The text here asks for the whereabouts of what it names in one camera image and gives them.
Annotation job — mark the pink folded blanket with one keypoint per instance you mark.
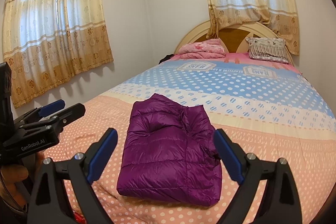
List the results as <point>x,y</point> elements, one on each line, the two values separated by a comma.
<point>208,49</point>

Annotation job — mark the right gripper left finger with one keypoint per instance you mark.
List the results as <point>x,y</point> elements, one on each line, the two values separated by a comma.
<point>99,153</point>

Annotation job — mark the striped grey pillow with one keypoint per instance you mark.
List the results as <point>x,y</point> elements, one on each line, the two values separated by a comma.
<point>268,49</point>

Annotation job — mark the black item beside bed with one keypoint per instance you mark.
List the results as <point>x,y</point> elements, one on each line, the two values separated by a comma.
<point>167,57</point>

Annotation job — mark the beige curtain side window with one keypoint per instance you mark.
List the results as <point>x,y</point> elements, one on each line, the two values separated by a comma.
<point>47,42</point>

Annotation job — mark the cream wooden headboard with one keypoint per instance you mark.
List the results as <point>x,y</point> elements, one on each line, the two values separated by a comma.
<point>232,38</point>

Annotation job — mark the polka dot bed sheet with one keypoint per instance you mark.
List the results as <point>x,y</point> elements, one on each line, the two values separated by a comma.
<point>269,108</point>

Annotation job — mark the purple down jacket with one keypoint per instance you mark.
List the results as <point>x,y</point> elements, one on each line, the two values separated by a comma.
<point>169,154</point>

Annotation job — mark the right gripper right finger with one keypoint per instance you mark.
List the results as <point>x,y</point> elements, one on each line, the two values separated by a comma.
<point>232,156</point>

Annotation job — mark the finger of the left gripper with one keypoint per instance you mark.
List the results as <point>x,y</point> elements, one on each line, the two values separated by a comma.
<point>51,108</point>
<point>32,122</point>

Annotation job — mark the person's left hand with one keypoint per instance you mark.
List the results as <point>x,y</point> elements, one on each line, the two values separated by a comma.
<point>10,175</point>

